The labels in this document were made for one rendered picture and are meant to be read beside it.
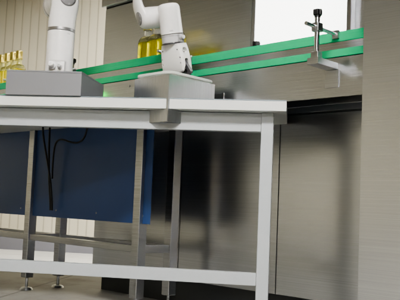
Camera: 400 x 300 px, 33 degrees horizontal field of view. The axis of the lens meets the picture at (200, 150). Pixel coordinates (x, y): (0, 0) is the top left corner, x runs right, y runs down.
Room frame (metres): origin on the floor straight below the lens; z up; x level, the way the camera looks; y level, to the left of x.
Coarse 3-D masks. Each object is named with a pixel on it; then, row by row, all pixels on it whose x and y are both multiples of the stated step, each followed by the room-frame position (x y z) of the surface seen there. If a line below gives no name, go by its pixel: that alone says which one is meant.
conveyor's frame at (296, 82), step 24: (240, 72) 2.30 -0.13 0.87; (264, 72) 2.23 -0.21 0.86; (288, 72) 2.16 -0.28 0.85; (312, 72) 2.10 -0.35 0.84; (360, 72) 1.98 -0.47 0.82; (120, 96) 2.60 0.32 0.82; (240, 96) 2.30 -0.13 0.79; (264, 96) 2.23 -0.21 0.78; (288, 96) 2.16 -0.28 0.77; (312, 96) 2.10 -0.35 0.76; (336, 96) 2.04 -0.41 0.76; (360, 96) 2.11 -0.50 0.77
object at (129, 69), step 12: (132, 60) 2.59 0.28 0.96; (144, 60) 2.54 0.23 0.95; (156, 60) 2.49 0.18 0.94; (84, 72) 2.80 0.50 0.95; (96, 72) 2.74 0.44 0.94; (108, 72) 2.69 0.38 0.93; (120, 72) 2.64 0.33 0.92; (132, 72) 2.59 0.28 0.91; (144, 72) 2.54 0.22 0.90; (0, 84) 3.27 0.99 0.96
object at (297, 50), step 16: (352, 32) 2.02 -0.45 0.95; (240, 48) 2.33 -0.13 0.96; (256, 48) 2.28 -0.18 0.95; (272, 48) 2.23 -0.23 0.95; (288, 48) 2.19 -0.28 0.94; (304, 48) 2.15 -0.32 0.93; (320, 48) 2.10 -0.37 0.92; (336, 48) 2.06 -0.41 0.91; (352, 48) 2.02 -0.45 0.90; (192, 64) 2.49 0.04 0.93; (208, 64) 2.44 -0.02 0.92; (224, 64) 2.38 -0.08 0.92; (240, 64) 2.33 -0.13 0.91; (256, 64) 2.28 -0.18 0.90; (272, 64) 2.23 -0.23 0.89
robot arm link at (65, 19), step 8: (48, 0) 2.30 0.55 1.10; (56, 0) 2.25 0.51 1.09; (64, 0) 2.26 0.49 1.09; (72, 0) 2.27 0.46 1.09; (48, 8) 2.32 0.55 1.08; (56, 8) 2.26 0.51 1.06; (64, 8) 2.26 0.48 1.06; (72, 8) 2.28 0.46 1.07; (56, 16) 2.26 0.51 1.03; (64, 16) 2.27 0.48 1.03; (72, 16) 2.28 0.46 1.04; (48, 24) 2.29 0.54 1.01; (56, 24) 2.26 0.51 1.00; (64, 24) 2.27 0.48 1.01; (72, 24) 2.29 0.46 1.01
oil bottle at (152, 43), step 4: (152, 36) 2.67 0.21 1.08; (156, 36) 2.66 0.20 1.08; (148, 40) 2.68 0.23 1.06; (152, 40) 2.67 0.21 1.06; (156, 40) 2.66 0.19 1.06; (148, 44) 2.68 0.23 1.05; (152, 44) 2.67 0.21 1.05; (156, 44) 2.66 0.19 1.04; (148, 48) 2.68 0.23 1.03; (152, 48) 2.67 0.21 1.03; (156, 48) 2.66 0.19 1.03; (148, 52) 2.68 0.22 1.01; (152, 52) 2.67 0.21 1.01; (156, 52) 2.66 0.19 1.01; (148, 56) 2.68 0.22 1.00
